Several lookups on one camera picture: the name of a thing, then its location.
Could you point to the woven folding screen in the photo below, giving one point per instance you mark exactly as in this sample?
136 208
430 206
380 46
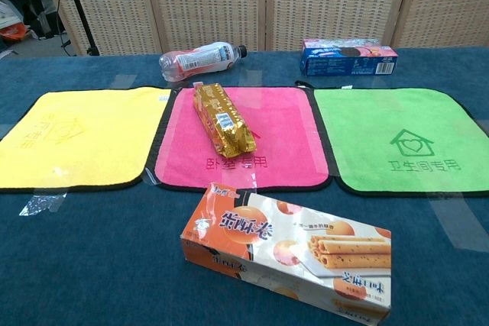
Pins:
267 1

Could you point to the blue cookie box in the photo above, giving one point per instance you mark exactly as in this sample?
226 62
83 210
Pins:
347 59

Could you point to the gold foil snack pack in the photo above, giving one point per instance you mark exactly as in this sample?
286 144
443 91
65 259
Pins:
225 121

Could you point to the clear plastic drink bottle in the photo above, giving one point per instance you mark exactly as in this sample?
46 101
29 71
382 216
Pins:
198 59

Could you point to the black stand pole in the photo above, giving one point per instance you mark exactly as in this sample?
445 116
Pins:
78 9

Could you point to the clear tape piece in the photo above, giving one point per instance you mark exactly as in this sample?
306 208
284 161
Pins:
40 204

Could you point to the green cloth mat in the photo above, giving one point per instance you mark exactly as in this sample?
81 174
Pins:
401 139

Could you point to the yellow cloth mat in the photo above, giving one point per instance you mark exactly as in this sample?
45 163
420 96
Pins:
82 139

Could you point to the pink cloth mat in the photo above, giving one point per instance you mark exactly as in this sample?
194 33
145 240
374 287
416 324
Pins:
275 142

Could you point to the orange plastic bag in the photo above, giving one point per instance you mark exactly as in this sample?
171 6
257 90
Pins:
14 32

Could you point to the orange white egg roll box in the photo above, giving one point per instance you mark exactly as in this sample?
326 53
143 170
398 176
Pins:
282 249

